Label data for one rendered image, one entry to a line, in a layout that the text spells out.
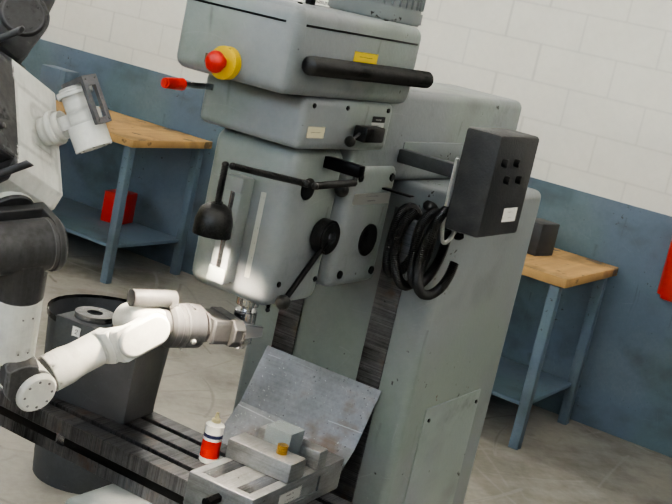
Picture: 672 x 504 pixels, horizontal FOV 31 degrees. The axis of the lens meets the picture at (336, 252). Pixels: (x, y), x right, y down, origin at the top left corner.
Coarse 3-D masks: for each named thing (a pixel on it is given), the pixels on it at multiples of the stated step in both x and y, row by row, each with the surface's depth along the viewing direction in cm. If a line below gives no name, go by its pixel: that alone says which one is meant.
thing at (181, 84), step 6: (168, 78) 220; (174, 78) 222; (180, 78) 223; (162, 84) 220; (168, 84) 220; (174, 84) 221; (180, 84) 222; (186, 84) 224; (192, 84) 226; (198, 84) 228; (204, 84) 229; (210, 84) 231; (180, 90) 224
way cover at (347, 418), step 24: (264, 360) 288; (288, 360) 285; (264, 384) 285; (288, 384) 283; (312, 384) 281; (336, 384) 278; (360, 384) 276; (240, 408) 285; (264, 408) 283; (288, 408) 281; (312, 408) 278; (336, 408) 276; (360, 408) 274; (240, 432) 280; (312, 432) 276; (336, 432) 274; (360, 432) 272
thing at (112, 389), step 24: (72, 312) 272; (96, 312) 273; (72, 336) 267; (144, 360) 264; (72, 384) 268; (96, 384) 266; (120, 384) 263; (144, 384) 267; (96, 408) 266; (120, 408) 264; (144, 408) 270
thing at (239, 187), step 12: (228, 180) 231; (240, 180) 229; (252, 180) 231; (228, 192) 231; (240, 192) 229; (228, 204) 231; (240, 204) 230; (240, 216) 232; (240, 228) 233; (216, 240) 233; (228, 240) 232; (240, 240) 234; (216, 252) 234; (228, 252) 232; (216, 264) 234; (228, 264) 233; (216, 276) 234; (228, 276) 234
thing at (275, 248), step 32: (224, 160) 236; (256, 160) 232; (288, 160) 228; (320, 160) 235; (224, 192) 236; (256, 192) 232; (288, 192) 230; (320, 192) 238; (256, 224) 233; (288, 224) 232; (256, 256) 233; (288, 256) 235; (320, 256) 245; (224, 288) 239; (256, 288) 234; (288, 288) 238
